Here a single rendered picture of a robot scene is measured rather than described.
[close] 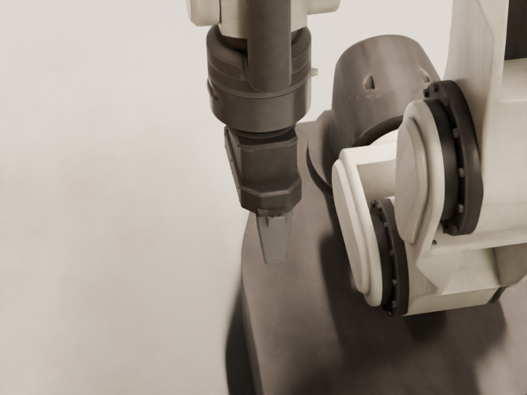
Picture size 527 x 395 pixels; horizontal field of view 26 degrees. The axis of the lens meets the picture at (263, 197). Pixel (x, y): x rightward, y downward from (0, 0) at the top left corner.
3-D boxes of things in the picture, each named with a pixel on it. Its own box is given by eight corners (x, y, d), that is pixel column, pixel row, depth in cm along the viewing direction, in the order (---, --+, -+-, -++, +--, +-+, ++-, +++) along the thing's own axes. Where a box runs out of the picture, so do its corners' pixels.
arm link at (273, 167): (202, 136, 108) (194, 29, 101) (301, 124, 110) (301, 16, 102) (223, 223, 99) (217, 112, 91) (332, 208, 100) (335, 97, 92)
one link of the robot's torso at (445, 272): (338, 222, 146) (401, 66, 101) (489, 201, 148) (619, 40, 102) (359, 341, 141) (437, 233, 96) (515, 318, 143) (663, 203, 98)
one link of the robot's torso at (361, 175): (328, 197, 151) (333, 132, 141) (474, 179, 153) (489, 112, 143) (361, 330, 139) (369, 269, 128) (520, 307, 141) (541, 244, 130)
